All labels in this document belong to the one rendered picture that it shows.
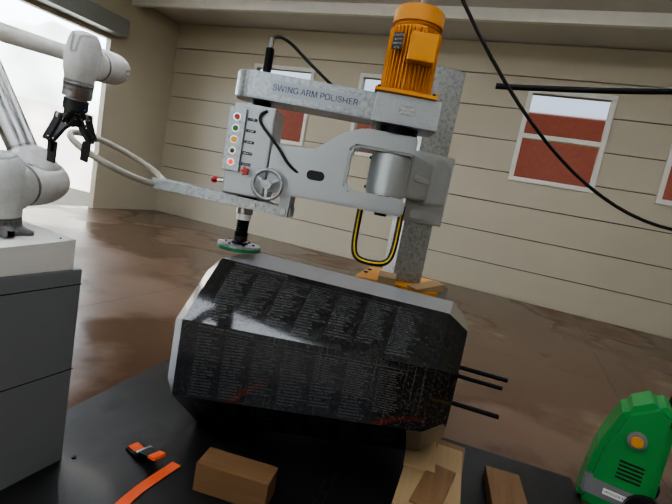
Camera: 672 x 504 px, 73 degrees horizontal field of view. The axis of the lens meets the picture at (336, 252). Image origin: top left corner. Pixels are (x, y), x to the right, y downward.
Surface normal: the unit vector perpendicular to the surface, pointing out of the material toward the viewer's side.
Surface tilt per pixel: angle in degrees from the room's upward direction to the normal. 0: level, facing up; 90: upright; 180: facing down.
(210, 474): 90
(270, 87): 90
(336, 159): 90
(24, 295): 90
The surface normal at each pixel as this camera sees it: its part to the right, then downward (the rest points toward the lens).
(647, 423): -0.51, 0.03
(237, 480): -0.19, 0.11
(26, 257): 0.91, 0.22
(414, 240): 0.24, 0.18
